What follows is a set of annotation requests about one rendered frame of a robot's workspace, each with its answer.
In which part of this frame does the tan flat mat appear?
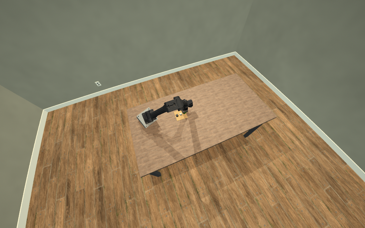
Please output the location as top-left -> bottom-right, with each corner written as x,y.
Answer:
174,111 -> 188,121

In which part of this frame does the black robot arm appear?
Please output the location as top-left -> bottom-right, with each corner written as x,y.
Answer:
142,96 -> 193,124

